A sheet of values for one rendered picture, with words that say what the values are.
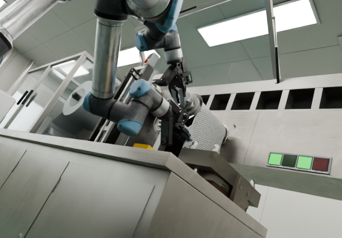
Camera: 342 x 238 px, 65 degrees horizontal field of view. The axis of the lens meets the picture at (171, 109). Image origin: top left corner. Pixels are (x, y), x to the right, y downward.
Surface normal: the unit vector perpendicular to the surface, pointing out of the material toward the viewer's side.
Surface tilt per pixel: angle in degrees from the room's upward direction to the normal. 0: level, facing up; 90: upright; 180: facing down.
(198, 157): 90
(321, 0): 180
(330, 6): 180
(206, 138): 90
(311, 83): 90
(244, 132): 90
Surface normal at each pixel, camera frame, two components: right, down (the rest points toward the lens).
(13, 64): 0.71, -0.01
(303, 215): -0.59, -0.56
